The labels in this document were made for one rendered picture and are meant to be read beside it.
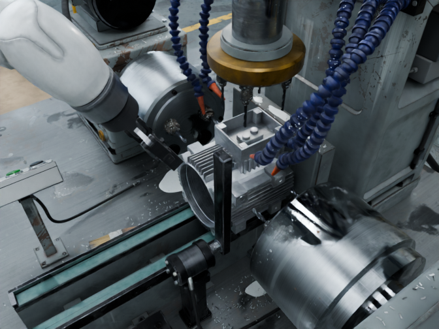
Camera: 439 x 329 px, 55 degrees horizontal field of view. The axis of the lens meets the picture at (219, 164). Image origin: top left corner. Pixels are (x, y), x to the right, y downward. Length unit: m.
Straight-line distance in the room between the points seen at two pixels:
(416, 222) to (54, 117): 1.23
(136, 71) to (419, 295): 0.79
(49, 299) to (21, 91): 2.29
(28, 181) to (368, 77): 0.73
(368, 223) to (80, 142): 1.02
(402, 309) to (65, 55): 0.58
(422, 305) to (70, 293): 0.69
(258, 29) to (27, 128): 1.05
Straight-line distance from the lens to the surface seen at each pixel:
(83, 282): 0.99
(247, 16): 0.73
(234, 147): 0.86
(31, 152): 1.49
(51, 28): 0.63
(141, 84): 1.06
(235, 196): 0.84
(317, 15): 0.94
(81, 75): 0.65
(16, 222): 1.28
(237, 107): 1.04
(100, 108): 0.70
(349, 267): 0.67
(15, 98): 3.07
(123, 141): 1.31
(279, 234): 0.72
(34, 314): 1.01
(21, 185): 0.97
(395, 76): 0.84
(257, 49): 0.73
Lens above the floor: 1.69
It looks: 43 degrees down
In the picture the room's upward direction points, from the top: straight up
